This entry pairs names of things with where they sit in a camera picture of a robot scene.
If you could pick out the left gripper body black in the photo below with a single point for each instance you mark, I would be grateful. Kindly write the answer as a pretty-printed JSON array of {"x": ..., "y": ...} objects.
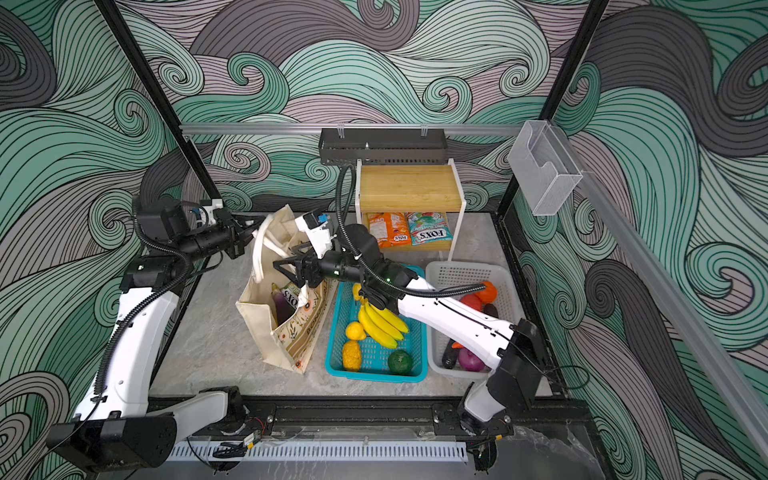
[{"x": 235, "y": 247}]

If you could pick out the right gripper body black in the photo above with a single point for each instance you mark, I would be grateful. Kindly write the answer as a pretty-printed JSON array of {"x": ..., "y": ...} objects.
[{"x": 341, "y": 263}]

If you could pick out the aluminium wall rail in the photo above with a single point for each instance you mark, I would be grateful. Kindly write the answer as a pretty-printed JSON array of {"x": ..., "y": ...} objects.
[
  {"x": 613, "y": 203},
  {"x": 277, "y": 128}
]

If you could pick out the purple eggplant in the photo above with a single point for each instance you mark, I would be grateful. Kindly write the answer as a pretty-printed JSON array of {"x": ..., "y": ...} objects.
[{"x": 283, "y": 310}]

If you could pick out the yellow lemon on bananas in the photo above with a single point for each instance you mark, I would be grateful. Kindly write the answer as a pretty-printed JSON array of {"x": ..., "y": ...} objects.
[{"x": 354, "y": 331}]

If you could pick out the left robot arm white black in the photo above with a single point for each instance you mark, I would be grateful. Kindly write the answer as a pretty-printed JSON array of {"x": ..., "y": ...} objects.
[{"x": 113, "y": 428}]

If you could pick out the small dark eggplant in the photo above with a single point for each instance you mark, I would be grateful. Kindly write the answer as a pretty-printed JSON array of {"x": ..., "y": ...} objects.
[{"x": 451, "y": 354}]

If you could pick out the aluminium wall rail back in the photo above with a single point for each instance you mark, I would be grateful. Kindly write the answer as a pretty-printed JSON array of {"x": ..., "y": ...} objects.
[{"x": 277, "y": 128}]

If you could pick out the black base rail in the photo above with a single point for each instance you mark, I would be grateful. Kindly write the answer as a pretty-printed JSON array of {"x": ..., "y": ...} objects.
[{"x": 440, "y": 415}]

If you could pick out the yellow textured pineapple fruit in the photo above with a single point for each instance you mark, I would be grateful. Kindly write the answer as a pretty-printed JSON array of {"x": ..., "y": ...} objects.
[{"x": 351, "y": 356}]

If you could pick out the white wooden two-tier shelf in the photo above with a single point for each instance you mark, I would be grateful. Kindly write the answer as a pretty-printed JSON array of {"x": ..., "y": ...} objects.
[{"x": 410, "y": 187}]

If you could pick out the yellow green Fox's candy bag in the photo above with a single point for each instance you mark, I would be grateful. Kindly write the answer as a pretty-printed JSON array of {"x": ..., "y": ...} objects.
[{"x": 291, "y": 294}]

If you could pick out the white slotted cable duct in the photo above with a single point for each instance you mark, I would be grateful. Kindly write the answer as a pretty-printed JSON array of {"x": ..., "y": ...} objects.
[{"x": 356, "y": 451}]

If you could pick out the green avocado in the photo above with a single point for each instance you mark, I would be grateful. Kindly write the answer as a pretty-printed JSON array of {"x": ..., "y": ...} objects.
[{"x": 400, "y": 363}]

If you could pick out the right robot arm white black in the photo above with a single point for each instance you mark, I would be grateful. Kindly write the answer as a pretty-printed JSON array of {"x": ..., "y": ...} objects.
[{"x": 513, "y": 351}]

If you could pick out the aluminium wall rail right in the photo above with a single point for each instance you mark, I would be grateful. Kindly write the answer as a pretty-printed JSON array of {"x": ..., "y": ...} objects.
[{"x": 613, "y": 203}]

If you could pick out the purple red onion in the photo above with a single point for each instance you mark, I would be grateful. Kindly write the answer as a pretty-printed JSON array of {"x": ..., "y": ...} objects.
[{"x": 469, "y": 361}]

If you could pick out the teal Fox's candy bag lower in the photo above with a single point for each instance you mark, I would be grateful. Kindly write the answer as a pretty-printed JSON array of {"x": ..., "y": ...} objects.
[{"x": 428, "y": 227}]

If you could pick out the white plastic basket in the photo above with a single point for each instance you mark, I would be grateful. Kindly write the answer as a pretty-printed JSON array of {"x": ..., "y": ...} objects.
[{"x": 444, "y": 274}]

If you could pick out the orange fruit in white basket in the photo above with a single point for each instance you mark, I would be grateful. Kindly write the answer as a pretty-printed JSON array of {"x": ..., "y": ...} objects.
[{"x": 489, "y": 294}]

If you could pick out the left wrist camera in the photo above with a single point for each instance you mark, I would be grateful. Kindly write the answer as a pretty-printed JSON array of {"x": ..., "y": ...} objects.
[{"x": 204, "y": 211}]

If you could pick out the yellow banana bunch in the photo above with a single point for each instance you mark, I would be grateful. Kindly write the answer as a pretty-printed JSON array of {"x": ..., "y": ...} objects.
[{"x": 384, "y": 327}]

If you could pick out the cream canvas grocery bag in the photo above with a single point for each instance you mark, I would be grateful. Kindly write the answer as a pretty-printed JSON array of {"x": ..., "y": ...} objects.
[{"x": 288, "y": 346}]

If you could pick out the orange snack bag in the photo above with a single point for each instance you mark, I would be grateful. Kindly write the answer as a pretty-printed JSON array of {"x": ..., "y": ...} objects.
[{"x": 390, "y": 229}]

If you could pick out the red tomato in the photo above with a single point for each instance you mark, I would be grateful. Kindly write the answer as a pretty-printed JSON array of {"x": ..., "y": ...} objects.
[{"x": 473, "y": 301}]

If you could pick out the clear acrylic wall holder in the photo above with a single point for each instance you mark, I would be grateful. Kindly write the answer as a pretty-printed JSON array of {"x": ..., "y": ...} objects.
[{"x": 545, "y": 165}]

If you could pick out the teal plastic basket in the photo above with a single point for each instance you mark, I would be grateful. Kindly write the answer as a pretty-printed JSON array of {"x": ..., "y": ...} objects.
[{"x": 375, "y": 366}]

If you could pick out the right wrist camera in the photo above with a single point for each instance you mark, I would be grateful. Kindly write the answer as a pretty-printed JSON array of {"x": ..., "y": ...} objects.
[{"x": 316, "y": 226}]

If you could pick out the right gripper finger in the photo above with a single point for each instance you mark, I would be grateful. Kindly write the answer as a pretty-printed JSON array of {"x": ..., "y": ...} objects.
[
  {"x": 292, "y": 264},
  {"x": 297, "y": 277}
]

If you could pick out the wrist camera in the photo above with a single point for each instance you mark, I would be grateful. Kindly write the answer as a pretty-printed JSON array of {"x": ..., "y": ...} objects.
[
  {"x": 204, "y": 211},
  {"x": 316, "y": 226}
]

